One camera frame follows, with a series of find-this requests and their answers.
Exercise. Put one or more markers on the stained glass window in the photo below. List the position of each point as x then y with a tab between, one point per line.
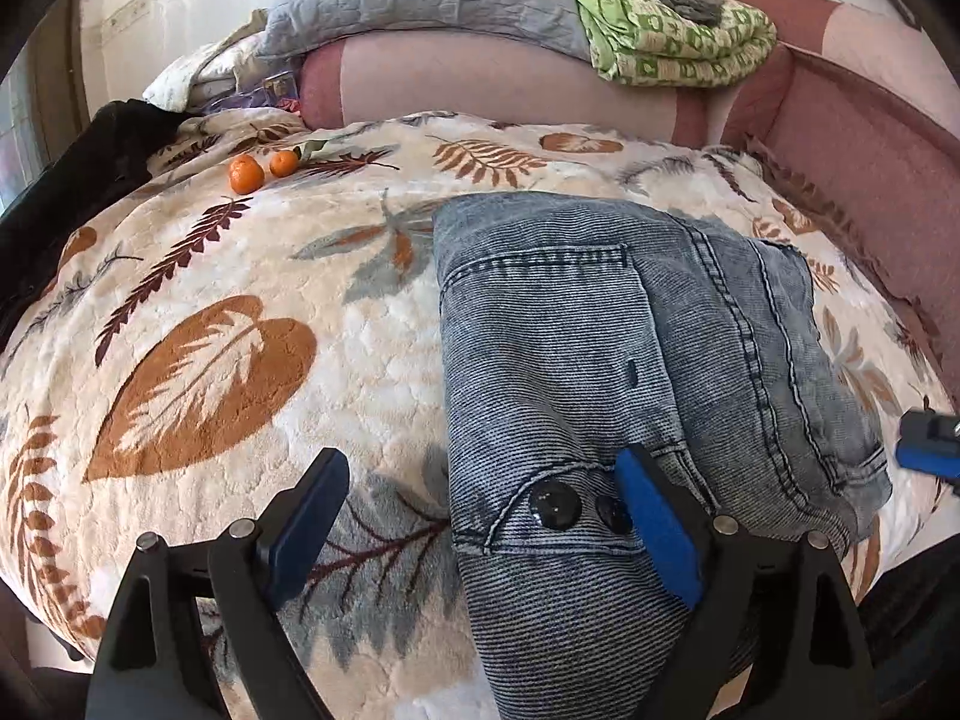
22	156

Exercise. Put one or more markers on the pink sofa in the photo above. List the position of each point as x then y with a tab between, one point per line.
854	119

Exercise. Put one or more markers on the black garment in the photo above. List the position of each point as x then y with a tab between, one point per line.
102	166

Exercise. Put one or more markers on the orange tangerine with leaf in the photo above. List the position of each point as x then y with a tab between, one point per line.
286	162

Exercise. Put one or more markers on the green white folded quilt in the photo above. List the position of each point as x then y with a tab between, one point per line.
646	43

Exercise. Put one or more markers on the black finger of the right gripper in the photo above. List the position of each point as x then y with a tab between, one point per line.
928	443

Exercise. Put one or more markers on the white cream pillow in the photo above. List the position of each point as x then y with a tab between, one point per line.
229	74

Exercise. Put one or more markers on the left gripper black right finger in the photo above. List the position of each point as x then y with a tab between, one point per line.
788	599

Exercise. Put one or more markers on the grey denim pants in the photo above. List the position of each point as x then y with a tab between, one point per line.
574	327

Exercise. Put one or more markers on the orange tangerine front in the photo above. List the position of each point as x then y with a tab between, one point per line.
245	178

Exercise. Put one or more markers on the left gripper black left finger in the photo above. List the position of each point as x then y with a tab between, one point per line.
151	662

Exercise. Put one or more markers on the leaf pattern cream blanket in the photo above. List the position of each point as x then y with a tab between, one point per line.
201	347

